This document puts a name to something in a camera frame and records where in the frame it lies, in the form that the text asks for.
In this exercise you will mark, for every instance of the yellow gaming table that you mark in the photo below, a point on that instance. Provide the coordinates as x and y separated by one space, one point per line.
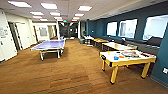
133 60

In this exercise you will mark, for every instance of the small white table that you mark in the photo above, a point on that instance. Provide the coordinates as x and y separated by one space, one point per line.
88 38

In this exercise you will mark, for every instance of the yellow wooden table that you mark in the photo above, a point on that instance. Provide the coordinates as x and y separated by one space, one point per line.
99 41
116 46

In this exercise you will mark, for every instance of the blue ping-pong table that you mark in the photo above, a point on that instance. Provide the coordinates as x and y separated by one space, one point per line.
50 45

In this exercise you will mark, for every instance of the small orange game piece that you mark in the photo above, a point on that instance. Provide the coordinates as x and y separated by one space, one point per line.
121 56

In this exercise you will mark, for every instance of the colourful snack packets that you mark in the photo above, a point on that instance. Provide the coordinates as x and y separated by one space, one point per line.
131 54

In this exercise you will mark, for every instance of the small red game piece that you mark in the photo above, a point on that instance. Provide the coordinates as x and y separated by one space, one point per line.
147 54

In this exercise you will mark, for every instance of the white room door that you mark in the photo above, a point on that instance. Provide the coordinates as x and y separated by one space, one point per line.
6 40

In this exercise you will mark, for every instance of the white door notice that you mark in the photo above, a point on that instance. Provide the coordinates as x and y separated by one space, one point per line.
3 32

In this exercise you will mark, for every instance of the bright wall window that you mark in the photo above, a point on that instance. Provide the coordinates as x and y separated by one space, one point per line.
128 28
156 28
112 29

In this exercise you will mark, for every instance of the dark wall bench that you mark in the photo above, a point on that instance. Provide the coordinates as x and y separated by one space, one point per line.
150 45

